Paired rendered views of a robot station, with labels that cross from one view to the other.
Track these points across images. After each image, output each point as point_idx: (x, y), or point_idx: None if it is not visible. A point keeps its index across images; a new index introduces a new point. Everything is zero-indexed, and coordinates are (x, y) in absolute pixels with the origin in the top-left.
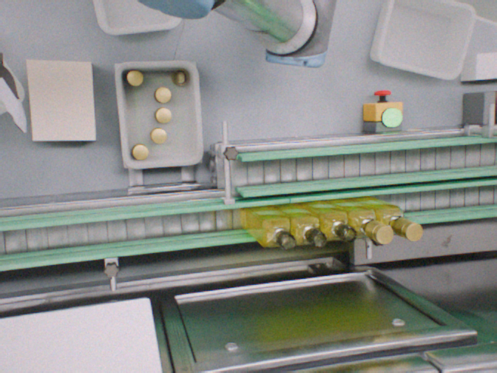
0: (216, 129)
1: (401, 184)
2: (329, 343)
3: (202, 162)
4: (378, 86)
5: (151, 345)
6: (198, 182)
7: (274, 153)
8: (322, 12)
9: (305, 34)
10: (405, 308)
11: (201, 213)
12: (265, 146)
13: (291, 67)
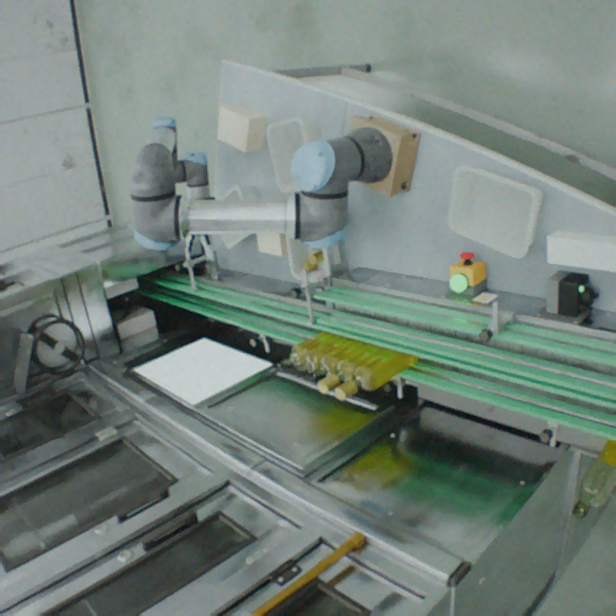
0: (359, 257)
1: None
2: (246, 431)
3: None
4: (477, 245)
5: (218, 390)
6: None
7: (337, 296)
8: (311, 212)
9: (290, 231)
10: (323, 439)
11: None
12: (352, 285)
13: (405, 217)
